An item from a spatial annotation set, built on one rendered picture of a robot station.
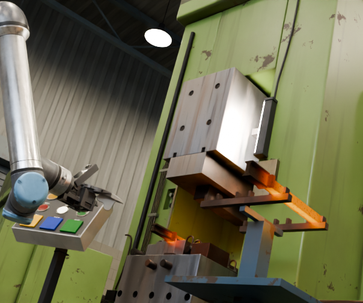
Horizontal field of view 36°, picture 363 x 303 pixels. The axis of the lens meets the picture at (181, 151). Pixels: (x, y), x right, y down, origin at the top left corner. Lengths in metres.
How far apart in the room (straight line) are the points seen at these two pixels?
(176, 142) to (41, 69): 8.99
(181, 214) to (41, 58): 9.09
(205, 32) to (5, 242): 4.52
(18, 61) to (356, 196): 1.39
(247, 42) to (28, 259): 4.81
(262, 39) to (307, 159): 0.74
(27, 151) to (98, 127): 9.81
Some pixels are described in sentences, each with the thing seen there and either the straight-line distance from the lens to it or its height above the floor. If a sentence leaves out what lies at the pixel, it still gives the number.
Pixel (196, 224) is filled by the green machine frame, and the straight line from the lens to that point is 2.54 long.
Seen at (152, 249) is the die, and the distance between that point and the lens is 2.21.
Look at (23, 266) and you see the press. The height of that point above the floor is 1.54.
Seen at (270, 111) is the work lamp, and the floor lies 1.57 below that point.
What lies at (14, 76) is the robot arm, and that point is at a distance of 1.70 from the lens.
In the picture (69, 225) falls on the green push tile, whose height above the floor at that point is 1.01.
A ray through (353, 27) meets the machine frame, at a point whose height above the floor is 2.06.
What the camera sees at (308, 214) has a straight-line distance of 1.69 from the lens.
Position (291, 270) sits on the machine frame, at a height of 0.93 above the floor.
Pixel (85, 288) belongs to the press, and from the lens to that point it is 6.98.
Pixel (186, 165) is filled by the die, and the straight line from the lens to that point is 2.28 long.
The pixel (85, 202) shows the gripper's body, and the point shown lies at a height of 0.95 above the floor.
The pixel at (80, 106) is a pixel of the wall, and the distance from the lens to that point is 11.35.
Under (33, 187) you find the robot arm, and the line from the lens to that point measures 1.58.
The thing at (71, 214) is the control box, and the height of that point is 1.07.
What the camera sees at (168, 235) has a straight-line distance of 2.14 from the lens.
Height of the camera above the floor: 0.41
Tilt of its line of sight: 25 degrees up
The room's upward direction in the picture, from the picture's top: 14 degrees clockwise
